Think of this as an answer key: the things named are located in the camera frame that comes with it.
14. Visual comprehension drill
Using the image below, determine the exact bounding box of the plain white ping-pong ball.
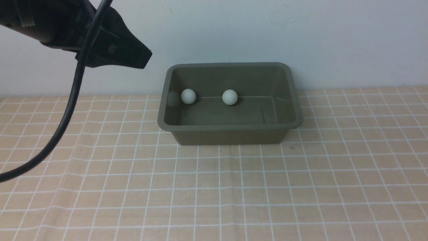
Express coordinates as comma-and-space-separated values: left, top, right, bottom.
222, 89, 238, 106

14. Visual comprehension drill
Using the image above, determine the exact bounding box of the olive green plastic bin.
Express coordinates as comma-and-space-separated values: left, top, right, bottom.
157, 62, 304, 146

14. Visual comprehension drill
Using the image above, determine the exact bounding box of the beige grid-pattern tablecloth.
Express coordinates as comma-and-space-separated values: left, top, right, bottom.
0, 86, 428, 241

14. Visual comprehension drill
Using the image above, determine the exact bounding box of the black left camera cable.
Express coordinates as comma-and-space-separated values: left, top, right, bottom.
0, 0, 113, 183

